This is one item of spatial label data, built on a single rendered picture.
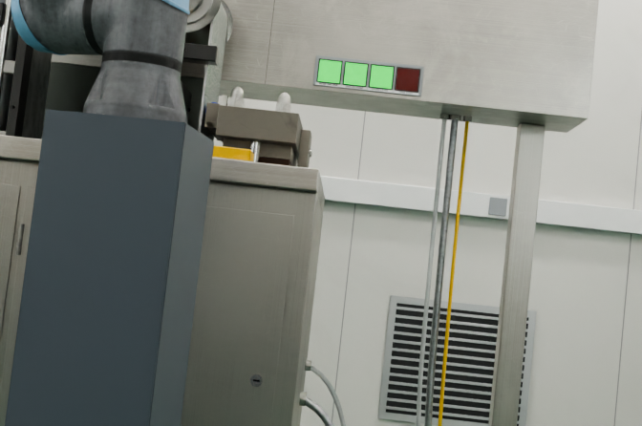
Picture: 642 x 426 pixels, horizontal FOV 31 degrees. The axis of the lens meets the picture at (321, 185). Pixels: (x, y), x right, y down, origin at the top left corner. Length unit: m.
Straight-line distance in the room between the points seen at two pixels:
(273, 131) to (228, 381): 0.53
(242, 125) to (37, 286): 0.80
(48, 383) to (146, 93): 0.42
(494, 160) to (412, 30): 2.38
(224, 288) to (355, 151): 2.99
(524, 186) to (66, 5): 1.44
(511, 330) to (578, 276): 2.26
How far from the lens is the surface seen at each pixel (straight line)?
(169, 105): 1.68
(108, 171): 1.63
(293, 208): 2.07
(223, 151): 2.09
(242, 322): 2.07
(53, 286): 1.64
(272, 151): 2.37
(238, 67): 2.71
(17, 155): 2.13
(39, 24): 1.79
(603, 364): 5.12
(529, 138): 2.88
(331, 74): 2.69
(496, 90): 2.72
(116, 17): 1.71
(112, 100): 1.67
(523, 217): 2.86
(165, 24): 1.70
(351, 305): 4.99
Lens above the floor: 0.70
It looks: 5 degrees up
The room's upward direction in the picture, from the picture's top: 6 degrees clockwise
